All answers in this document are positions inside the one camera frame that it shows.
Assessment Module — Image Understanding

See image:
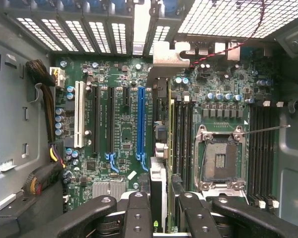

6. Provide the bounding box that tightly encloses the black RAM slot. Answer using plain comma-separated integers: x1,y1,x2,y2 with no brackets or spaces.
248,105,256,199
270,101,284,208
262,101,271,203
188,96,197,191
182,95,189,191
175,96,182,184
255,105,266,209

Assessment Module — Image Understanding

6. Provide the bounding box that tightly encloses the thin metal locking lever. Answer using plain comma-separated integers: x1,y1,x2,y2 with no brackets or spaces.
238,124,292,136

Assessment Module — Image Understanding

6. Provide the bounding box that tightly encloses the blue expansion slot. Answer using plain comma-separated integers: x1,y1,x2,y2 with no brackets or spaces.
136,86,149,172

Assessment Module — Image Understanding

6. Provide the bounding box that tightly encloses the red black twisted wire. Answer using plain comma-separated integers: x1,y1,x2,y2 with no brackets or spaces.
188,0,267,70

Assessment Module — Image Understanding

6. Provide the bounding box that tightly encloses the short black expansion slot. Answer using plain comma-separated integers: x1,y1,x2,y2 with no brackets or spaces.
122,86,131,107

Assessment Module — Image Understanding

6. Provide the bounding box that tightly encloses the green motherboard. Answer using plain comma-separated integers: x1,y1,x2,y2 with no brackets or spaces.
51,43,281,219

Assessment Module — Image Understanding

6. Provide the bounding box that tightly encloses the open PC case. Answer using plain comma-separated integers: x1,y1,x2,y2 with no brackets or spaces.
0,0,298,238

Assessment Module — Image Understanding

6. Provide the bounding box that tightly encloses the sleeved cable with white plug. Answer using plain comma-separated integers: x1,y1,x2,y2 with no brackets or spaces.
25,59,66,144

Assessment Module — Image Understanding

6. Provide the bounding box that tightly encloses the sleeved cable with black plug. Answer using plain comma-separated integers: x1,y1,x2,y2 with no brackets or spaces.
21,141,66,197

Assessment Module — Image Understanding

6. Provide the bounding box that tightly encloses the CPU socket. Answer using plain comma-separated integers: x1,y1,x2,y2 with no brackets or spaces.
194,124,248,193

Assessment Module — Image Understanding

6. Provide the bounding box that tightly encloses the long black expansion slot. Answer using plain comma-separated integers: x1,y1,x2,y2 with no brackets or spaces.
91,85,100,155
106,86,115,154

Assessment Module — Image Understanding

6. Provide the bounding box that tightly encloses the silver chipset heatsink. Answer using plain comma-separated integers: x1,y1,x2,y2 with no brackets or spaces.
92,180,126,202

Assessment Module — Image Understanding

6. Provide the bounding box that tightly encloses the white expansion slot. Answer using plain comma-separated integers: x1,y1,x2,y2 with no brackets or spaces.
74,80,86,154

